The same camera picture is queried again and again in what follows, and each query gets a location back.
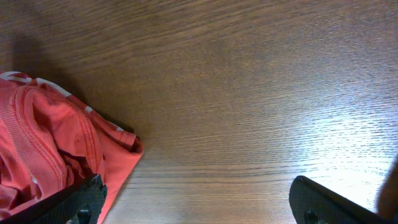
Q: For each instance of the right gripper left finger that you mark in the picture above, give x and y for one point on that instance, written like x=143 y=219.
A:
x=79 y=203

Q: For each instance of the red printed t-shirt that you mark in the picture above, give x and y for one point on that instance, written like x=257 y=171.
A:
x=51 y=140

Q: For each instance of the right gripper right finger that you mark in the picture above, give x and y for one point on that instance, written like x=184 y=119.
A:
x=312 y=203

